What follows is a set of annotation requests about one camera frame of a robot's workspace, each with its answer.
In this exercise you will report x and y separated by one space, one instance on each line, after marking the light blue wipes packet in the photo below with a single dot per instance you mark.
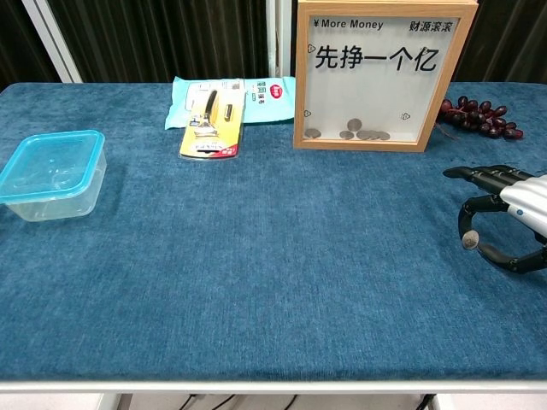
273 107

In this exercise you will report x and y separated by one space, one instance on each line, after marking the yellow razor blister pack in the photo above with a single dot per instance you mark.
209 141

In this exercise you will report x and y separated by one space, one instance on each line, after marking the wooden glass-front money box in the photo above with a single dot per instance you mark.
367 94

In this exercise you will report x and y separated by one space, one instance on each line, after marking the right black-silver robot hand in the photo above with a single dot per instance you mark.
527 196

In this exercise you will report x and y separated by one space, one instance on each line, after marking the white table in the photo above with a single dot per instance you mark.
273 388

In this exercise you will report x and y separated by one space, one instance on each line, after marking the dark red grape bunch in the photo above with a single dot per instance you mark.
478 117

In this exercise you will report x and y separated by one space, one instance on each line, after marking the blue tablecloth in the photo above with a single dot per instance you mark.
265 256

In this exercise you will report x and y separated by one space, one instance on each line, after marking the clear blue-rimmed plastic container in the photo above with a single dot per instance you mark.
51 166

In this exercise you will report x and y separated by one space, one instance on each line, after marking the black folding screen panel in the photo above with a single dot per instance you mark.
513 42
17 42
171 38

